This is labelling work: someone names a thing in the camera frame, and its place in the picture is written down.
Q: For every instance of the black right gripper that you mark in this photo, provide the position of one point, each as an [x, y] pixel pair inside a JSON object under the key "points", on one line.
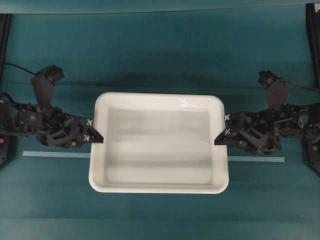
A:
{"points": [[261, 132]]}

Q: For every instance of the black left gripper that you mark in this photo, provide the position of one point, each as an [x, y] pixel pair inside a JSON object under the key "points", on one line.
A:
{"points": [[54, 128]]}

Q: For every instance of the white plastic tray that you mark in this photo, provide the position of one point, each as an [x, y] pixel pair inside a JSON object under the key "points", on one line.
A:
{"points": [[158, 144]]}

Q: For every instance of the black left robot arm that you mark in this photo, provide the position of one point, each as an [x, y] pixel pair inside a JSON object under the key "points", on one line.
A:
{"points": [[7, 117]]}

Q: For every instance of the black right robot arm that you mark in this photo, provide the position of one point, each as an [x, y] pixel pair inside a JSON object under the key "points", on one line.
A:
{"points": [[261, 132]]}

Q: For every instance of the light blue tape strip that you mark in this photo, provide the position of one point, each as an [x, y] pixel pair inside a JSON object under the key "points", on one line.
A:
{"points": [[46, 154]]}

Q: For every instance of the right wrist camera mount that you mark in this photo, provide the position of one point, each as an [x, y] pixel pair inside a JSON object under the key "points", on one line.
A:
{"points": [[277, 92]]}

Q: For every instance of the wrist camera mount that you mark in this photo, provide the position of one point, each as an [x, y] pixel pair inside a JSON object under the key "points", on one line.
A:
{"points": [[44, 84], [277, 92]]}

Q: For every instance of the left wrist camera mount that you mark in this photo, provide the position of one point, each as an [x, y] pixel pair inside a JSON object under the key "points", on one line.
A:
{"points": [[44, 84]]}

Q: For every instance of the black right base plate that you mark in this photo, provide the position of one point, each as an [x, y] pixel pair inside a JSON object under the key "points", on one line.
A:
{"points": [[313, 32]]}

